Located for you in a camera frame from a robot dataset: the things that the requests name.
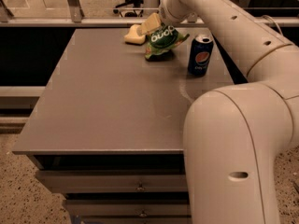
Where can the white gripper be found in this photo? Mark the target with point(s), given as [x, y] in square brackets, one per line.
[163, 11]

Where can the green rice chip bag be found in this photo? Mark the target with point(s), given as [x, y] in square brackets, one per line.
[163, 40]

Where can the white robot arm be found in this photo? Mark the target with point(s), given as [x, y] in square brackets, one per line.
[233, 134]

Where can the yellow sponge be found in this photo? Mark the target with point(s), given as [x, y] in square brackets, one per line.
[133, 36]

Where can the black office chair base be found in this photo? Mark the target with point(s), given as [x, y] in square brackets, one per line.
[129, 3]

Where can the blue Pepsi can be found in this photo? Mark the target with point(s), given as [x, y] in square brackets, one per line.
[201, 49]

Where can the grey drawer cabinet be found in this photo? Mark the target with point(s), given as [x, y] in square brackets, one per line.
[106, 108]

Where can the top grey drawer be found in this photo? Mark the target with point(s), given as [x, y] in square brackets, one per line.
[110, 182]

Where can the grey drawer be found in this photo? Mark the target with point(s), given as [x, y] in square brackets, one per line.
[134, 208]
[110, 182]

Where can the metal railing frame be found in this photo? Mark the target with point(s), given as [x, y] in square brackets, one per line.
[70, 13]

